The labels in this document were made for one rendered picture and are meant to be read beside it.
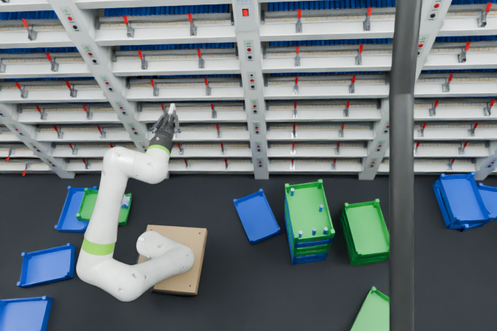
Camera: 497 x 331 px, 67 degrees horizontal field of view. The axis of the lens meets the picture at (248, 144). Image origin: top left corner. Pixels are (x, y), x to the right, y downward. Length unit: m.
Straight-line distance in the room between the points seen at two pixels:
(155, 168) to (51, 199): 1.64
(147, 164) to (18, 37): 0.86
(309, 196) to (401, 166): 1.67
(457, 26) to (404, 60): 1.31
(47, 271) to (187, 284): 1.03
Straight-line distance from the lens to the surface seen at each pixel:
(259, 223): 2.44
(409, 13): 0.42
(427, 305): 2.45
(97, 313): 2.54
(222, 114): 2.03
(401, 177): 0.42
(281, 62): 1.72
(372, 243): 2.29
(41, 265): 2.79
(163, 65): 1.80
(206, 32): 1.62
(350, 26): 1.62
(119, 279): 1.51
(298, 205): 2.05
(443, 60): 1.85
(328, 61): 1.73
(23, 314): 2.75
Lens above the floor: 2.28
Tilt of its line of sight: 57 degrees down
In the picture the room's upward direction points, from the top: 8 degrees counter-clockwise
